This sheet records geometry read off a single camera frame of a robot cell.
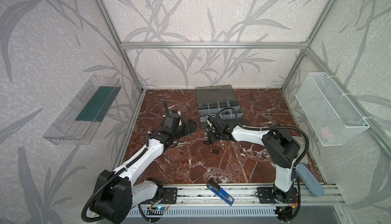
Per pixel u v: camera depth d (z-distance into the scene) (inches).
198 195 29.7
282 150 19.4
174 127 25.7
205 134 36.9
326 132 29.0
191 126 29.6
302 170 31.0
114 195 15.5
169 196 28.5
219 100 44.7
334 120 24.4
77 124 24.9
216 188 28.3
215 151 34.9
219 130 29.0
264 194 29.0
